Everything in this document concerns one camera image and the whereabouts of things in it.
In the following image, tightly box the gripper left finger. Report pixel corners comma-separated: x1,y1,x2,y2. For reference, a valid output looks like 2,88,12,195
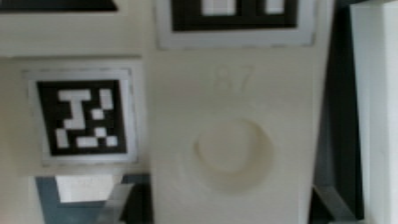
94,183,155,224

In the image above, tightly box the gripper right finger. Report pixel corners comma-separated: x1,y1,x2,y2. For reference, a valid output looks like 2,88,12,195
309,186,361,224

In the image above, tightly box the white chair back part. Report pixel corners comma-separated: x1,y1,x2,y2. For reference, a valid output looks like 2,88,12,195
0,0,338,224

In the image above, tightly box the white chair seat part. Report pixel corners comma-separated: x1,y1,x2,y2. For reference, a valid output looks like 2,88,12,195
350,0,398,224

